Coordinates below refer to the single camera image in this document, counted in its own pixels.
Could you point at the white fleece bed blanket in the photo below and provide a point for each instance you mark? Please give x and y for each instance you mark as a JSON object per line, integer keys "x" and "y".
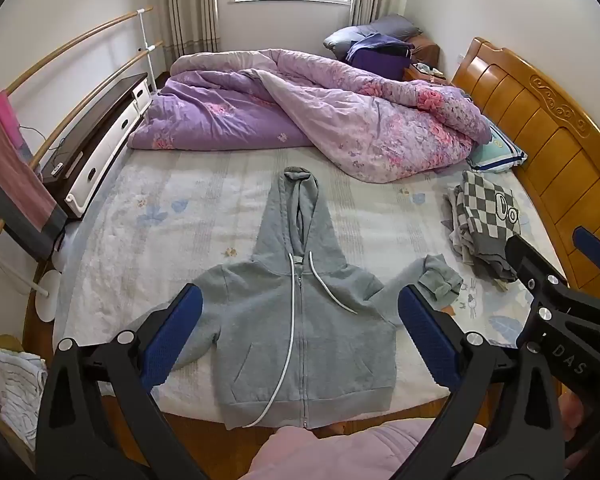
{"x": 155, "y": 240}

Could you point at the wooden rack rail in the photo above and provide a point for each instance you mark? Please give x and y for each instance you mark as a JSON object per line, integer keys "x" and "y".
{"x": 80, "y": 40}
{"x": 95, "y": 95}

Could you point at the pile of white cloths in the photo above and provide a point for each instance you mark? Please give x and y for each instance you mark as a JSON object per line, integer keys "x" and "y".
{"x": 20, "y": 390}

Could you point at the wooden bed headboard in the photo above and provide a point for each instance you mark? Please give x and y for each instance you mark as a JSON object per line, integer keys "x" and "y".
{"x": 545, "y": 135}

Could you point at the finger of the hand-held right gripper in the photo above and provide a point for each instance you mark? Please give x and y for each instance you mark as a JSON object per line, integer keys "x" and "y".
{"x": 527, "y": 262}
{"x": 595, "y": 246}

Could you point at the bright pink cloth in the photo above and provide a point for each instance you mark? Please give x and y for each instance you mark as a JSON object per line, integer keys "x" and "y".
{"x": 7, "y": 117}

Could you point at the person's pink padded clothing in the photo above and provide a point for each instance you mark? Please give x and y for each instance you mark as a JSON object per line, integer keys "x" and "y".
{"x": 330, "y": 455}

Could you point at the grey zip hoodie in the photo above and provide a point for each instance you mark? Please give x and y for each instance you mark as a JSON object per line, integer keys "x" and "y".
{"x": 340, "y": 340}

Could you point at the grey white checkered garment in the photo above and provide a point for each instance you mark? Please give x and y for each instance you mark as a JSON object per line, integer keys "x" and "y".
{"x": 480, "y": 210}

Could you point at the purple folded clothes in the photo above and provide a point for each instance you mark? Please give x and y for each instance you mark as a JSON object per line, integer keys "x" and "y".
{"x": 380, "y": 62}

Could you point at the white round rack base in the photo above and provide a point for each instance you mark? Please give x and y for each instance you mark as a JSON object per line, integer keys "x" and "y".
{"x": 47, "y": 295}

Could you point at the black-topped white drawer cabinet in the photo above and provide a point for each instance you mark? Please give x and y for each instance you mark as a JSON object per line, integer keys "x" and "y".
{"x": 105, "y": 140}

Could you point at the brown wooden nightstand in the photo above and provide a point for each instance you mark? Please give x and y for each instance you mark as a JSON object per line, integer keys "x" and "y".
{"x": 425, "y": 50}

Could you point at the white rack post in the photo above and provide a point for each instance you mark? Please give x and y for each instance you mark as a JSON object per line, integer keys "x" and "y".
{"x": 146, "y": 50}

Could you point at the grey pillow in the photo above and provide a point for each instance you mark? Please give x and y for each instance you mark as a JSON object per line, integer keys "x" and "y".
{"x": 380, "y": 27}

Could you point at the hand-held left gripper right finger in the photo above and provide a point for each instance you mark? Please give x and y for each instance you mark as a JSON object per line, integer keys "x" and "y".
{"x": 430, "y": 340}

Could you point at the blue-edged printed pillow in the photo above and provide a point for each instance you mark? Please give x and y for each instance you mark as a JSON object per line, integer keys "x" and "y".
{"x": 500, "y": 152}

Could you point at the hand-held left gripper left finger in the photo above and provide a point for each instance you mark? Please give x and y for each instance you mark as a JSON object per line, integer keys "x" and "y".
{"x": 172, "y": 335}

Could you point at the purple floral quilt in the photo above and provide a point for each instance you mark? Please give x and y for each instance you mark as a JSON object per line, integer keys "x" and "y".
{"x": 330, "y": 110}

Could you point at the pink grey striped towel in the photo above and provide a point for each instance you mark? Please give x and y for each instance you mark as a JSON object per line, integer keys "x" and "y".
{"x": 15, "y": 180}

